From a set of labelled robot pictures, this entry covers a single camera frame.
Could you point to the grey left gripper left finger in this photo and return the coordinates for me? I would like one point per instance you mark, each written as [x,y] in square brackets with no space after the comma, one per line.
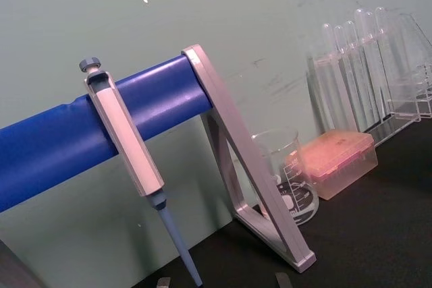
[164,283]

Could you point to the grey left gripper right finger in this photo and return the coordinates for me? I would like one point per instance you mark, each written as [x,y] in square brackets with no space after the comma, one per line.
[283,281]

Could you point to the clear glass beaker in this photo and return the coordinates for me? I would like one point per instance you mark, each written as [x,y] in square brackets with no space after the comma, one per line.
[300,197]

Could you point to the black table cloth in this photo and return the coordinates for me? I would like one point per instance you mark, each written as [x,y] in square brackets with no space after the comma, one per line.
[371,240]

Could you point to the pink translucent tip box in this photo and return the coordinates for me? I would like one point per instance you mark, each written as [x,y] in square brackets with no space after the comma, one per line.
[341,156]

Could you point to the white and grey pipette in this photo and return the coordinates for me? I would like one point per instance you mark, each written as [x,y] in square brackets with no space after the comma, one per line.
[126,133]

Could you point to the blue bar pipette stand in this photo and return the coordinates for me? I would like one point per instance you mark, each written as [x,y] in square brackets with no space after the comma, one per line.
[60,143]

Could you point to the clear acrylic test tube rack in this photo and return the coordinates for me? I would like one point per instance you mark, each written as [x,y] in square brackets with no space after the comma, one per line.
[398,112]

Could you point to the clear test tube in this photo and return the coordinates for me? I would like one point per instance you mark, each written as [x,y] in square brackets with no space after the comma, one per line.
[383,28]
[341,52]
[362,28]
[327,65]
[351,42]
[372,31]

